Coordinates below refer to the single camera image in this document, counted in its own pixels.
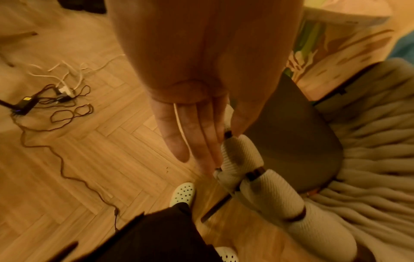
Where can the person's left hand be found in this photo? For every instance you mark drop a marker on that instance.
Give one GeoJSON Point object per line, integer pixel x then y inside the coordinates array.
{"type": "Point", "coordinates": [200, 51]}

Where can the white ribbed segmented cushion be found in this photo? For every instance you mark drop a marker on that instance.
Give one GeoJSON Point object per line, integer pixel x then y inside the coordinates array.
{"type": "Point", "coordinates": [275, 194]}

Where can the grey chair seat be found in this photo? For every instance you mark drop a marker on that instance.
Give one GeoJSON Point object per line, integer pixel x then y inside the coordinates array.
{"type": "Point", "coordinates": [291, 143]}

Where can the printed cardboard box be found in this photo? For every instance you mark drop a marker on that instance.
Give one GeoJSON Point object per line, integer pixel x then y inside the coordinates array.
{"type": "Point", "coordinates": [339, 51]}

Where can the white charger plug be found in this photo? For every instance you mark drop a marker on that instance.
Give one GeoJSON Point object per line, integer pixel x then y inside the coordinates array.
{"type": "Point", "coordinates": [65, 91]}

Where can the white perforated clog shoe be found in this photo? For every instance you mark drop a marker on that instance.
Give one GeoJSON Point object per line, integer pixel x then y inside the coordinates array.
{"type": "Point", "coordinates": [183, 193]}
{"type": "Point", "coordinates": [228, 254]}

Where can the black chair leg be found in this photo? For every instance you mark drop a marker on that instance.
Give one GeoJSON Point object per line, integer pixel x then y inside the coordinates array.
{"type": "Point", "coordinates": [216, 207]}

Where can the black power adapter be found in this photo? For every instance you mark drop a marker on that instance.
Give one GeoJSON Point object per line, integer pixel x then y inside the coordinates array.
{"type": "Point", "coordinates": [26, 105]}

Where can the black trousers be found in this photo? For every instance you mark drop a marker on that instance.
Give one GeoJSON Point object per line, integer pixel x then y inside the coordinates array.
{"type": "Point", "coordinates": [161, 238]}

